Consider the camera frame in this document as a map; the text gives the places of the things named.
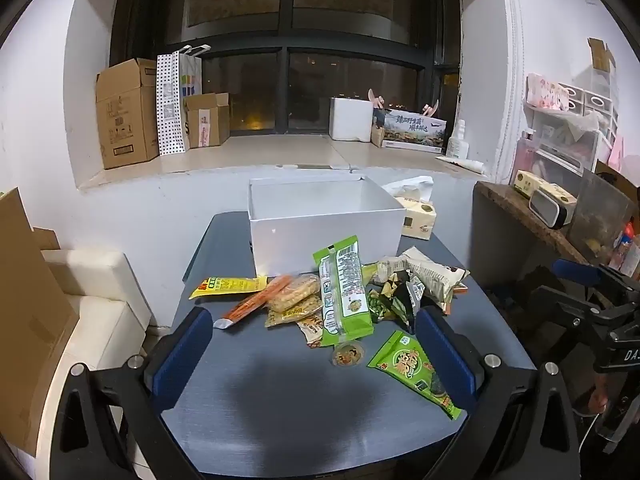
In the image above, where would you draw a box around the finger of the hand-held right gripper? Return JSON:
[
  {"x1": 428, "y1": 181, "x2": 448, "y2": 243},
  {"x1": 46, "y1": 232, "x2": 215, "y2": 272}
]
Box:
[
  {"x1": 531, "y1": 285, "x2": 621, "y2": 327},
  {"x1": 552, "y1": 258, "x2": 637, "y2": 292}
]

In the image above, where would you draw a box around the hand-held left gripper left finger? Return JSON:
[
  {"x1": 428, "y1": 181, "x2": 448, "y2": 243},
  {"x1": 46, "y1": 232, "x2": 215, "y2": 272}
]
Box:
[{"x1": 49, "y1": 306, "x2": 214, "y2": 480}]

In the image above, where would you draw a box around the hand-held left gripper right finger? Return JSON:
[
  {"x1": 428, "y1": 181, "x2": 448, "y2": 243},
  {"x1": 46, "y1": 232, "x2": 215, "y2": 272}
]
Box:
[{"x1": 416, "y1": 306, "x2": 583, "y2": 480}]

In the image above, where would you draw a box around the green triangular snack packet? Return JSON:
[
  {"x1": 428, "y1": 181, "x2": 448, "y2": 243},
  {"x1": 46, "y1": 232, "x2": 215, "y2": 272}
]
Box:
[{"x1": 367, "y1": 330, "x2": 463, "y2": 421}]

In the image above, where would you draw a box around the dark green snack packet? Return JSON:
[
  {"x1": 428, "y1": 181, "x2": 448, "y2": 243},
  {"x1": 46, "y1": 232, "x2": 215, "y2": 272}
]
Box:
[{"x1": 380, "y1": 270, "x2": 427, "y2": 335}]

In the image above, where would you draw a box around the beige snack packet dark print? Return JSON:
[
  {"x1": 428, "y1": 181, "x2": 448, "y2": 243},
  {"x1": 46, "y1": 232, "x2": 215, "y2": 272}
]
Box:
[{"x1": 402, "y1": 247, "x2": 471, "y2": 313}]

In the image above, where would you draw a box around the small green snack packet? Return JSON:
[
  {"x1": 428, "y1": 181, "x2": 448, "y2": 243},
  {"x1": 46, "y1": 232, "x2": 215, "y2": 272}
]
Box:
[{"x1": 368, "y1": 294, "x2": 397, "y2": 323}]

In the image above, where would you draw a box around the yellow snack packet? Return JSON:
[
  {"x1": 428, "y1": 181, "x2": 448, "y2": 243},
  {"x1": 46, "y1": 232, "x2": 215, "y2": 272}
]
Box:
[{"x1": 188, "y1": 276, "x2": 269, "y2": 301}]

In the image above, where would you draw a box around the orange sausage stick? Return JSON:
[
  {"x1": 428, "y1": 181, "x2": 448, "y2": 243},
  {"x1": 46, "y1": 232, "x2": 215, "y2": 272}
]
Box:
[{"x1": 213, "y1": 275, "x2": 294, "y2": 331}]

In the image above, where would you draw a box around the round snack packet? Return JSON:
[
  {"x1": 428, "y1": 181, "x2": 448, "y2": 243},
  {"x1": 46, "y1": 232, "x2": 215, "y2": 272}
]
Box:
[{"x1": 329, "y1": 343, "x2": 365, "y2": 367}]

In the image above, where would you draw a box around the pale snack packet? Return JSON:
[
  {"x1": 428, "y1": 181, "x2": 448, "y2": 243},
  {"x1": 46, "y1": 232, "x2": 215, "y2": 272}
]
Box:
[{"x1": 374, "y1": 255, "x2": 416, "y2": 286}]

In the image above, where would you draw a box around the long green snack packet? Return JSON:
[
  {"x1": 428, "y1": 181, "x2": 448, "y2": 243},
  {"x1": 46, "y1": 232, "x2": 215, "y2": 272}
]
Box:
[{"x1": 313, "y1": 234, "x2": 375, "y2": 348}]

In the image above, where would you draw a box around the clear cracker packet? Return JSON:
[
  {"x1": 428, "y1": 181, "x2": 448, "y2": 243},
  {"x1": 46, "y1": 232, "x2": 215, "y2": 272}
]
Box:
[
  {"x1": 266, "y1": 295, "x2": 324, "y2": 329},
  {"x1": 265, "y1": 274, "x2": 321, "y2": 312},
  {"x1": 297, "y1": 311, "x2": 326, "y2": 349}
]

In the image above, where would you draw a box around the white cardboard box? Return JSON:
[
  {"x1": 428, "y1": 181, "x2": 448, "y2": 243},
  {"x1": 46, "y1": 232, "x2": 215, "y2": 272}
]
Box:
[{"x1": 248, "y1": 175, "x2": 405, "y2": 278}]

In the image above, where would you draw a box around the person's right hand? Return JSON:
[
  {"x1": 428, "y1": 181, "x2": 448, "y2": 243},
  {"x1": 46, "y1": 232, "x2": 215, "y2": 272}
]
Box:
[{"x1": 572, "y1": 374, "x2": 609, "y2": 417}]

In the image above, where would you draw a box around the clear plastic board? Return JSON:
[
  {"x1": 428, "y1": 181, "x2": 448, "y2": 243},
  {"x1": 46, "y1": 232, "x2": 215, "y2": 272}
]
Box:
[{"x1": 567, "y1": 167, "x2": 637, "y2": 267}]

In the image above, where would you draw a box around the black and white device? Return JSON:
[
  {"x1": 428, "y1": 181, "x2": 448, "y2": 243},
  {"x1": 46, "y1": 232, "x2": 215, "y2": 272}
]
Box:
[{"x1": 528, "y1": 190, "x2": 577, "y2": 231}]

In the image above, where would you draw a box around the wooden side desk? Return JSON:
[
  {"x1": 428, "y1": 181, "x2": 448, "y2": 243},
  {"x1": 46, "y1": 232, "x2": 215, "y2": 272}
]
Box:
[{"x1": 473, "y1": 180, "x2": 593, "y2": 265}]

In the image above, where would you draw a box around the pale yellow carton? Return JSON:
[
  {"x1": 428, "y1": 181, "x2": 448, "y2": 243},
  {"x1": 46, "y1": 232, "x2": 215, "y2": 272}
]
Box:
[{"x1": 513, "y1": 170, "x2": 577, "y2": 212}]

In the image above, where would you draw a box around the white cushion seat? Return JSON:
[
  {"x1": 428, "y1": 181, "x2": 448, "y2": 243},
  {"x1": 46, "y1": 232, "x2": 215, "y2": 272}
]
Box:
[{"x1": 42, "y1": 248, "x2": 154, "y2": 411}]

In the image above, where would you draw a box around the clear plastic drawer organiser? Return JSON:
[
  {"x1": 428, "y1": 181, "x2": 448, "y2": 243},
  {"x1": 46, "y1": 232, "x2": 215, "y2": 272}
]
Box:
[{"x1": 519, "y1": 67, "x2": 619, "y2": 197}]

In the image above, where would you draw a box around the beige tissue box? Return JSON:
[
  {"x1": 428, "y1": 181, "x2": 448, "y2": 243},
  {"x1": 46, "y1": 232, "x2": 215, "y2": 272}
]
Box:
[{"x1": 394, "y1": 176, "x2": 437, "y2": 241}]

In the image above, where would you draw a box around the white tube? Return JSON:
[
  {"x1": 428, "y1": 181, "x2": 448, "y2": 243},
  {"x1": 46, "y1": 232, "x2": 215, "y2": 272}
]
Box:
[{"x1": 434, "y1": 154, "x2": 486, "y2": 176}]

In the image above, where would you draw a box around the large brown cardboard sheet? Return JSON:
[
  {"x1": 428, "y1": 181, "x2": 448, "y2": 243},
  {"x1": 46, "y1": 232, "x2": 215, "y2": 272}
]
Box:
[{"x1": 0, "y1": 187, "x2": 81, "y2": 457}]

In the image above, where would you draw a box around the white plastic bottle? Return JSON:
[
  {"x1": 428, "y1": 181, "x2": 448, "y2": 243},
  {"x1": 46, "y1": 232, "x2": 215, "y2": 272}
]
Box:
[{"x1": 446, "y1": 119, "x2": 471, "y2": 159}]

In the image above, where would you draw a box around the pink patterned pouch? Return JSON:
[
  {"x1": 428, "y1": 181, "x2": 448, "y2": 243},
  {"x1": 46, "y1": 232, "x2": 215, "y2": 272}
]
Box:
[{"x1": 524, "y1": 73, "x2": 572, "y2": 112}]

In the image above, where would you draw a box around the small brown cardboard piece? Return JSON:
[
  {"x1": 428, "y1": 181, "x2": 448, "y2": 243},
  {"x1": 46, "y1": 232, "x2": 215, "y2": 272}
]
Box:
[{"x1": 32, "y1": 227, "x2": 62, "y2": 251}]

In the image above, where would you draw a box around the landscape printed box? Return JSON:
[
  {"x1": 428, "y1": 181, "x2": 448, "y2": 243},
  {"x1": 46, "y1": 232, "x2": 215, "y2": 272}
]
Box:
[{"x1": 370, "y1": 108, "x2": 447, "y2": 154}]

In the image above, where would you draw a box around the small brown cardboard box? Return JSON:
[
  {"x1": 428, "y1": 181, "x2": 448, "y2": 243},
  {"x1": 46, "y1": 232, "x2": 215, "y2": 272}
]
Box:
[{"x1": 183, "y1": 92, "x2": 231, "y2": 150}]

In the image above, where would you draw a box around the large brown cardboard box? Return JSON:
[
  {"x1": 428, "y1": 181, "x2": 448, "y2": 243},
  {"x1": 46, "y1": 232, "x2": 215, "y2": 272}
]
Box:
[{"x1": 95, "y1": 58, "x2": 162, "y2": 170}]

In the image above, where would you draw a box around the dotted white paper bag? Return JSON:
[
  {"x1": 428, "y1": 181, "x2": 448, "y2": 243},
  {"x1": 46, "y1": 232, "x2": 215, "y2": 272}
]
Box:
[{"x1": 156, "y1": 45, "x2": 212, "y2": 157}]

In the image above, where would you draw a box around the white foam box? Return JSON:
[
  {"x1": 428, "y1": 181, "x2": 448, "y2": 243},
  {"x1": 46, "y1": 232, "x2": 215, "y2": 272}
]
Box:
[{"x1": 328, "y1": 97, "x2": 375, "y2": 142}]

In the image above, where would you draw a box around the cardboard piece on wall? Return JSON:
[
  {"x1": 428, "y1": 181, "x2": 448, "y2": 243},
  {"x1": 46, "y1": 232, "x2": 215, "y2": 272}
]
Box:
[{"x1": 587, "y1": 38, "x2": 617, "y2": 73}]

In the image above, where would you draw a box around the black window frame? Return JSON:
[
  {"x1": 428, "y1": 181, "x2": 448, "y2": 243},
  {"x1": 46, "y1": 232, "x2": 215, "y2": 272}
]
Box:
[{"x1": 109, "y1": 0, "x2": 462, "y2": 137}]

